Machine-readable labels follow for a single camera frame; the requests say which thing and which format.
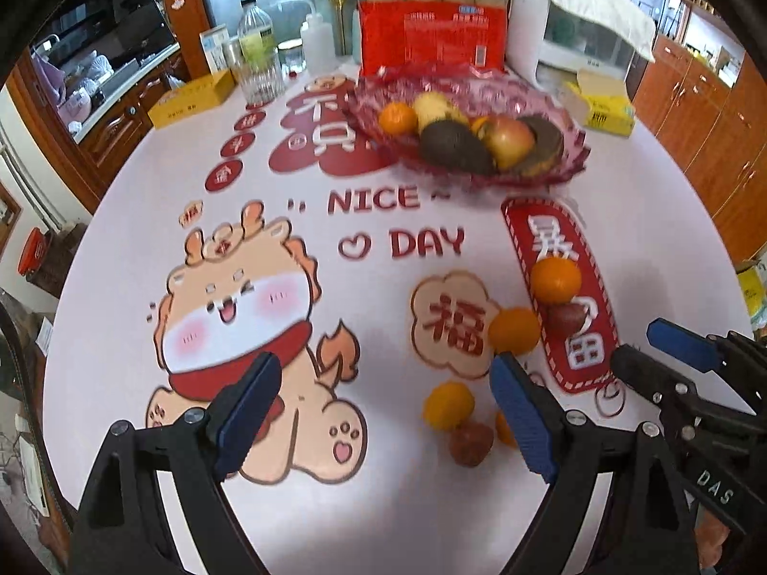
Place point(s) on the brown passion fruit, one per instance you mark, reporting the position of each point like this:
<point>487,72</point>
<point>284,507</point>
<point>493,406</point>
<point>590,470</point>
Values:
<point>563,318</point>
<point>472,443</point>

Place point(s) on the yellow tin box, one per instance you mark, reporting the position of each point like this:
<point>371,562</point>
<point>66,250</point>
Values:
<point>192,99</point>

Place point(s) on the yellow tissue pack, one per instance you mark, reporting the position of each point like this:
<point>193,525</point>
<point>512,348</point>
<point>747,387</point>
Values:
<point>605,114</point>

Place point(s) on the pink glass bowl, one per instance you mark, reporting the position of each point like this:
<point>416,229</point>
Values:
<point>557,162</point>

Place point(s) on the clear glass tumbler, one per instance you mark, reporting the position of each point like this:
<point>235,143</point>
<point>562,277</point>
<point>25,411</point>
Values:
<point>260,81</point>

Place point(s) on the wooden wall frame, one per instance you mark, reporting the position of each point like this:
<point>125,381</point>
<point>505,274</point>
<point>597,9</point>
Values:
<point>7,215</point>

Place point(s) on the pink plastic bag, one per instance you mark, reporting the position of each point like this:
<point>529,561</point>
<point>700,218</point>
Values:
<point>48,72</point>

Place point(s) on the white blue carton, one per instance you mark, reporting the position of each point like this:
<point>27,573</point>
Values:
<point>213,48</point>

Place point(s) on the printed pink tablecloth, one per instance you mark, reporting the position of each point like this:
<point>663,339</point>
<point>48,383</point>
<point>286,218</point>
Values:
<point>359,311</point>

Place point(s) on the white cover cloth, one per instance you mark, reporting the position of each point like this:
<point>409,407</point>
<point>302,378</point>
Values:
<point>599,6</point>

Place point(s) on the wooden kitchen counter cabinet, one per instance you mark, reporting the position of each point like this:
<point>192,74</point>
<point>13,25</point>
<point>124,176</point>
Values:
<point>120,126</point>

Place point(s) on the red yellow apple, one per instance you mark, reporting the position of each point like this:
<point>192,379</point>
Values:
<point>509,141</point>

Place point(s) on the cardboard box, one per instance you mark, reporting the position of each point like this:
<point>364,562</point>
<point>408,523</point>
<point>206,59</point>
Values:
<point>752,293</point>

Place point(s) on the red paper cup package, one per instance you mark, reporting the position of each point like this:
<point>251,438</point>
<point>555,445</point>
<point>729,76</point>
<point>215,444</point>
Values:
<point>431,36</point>

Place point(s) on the yellow green apple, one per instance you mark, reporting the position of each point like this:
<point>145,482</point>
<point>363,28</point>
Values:
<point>432,106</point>

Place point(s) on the clear plastic bottle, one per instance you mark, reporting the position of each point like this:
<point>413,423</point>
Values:
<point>256,30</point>

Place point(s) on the small metal can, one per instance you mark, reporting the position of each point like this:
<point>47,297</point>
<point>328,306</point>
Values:
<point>231,54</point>

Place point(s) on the brown wooden wall cabinet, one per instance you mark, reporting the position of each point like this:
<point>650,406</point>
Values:
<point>707,132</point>

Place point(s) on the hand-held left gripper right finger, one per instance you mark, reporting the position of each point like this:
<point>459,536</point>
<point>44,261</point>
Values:
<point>521,419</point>

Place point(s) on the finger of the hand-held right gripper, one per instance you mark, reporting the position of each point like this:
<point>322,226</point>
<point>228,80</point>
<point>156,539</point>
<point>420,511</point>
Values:
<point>641,371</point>
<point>683,341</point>

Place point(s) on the white squeeze bottle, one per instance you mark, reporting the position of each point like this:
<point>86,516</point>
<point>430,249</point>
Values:
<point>317,42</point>

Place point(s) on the small glass jar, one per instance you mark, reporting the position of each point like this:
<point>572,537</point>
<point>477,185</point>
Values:
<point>292,60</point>

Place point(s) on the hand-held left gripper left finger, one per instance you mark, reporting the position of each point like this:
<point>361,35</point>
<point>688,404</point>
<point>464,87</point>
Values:
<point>248,413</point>

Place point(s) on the white countertop appliance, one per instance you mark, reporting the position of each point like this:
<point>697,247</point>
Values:
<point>527,30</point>

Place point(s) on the dark avocado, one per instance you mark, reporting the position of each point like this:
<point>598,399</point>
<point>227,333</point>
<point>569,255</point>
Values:
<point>449,144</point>

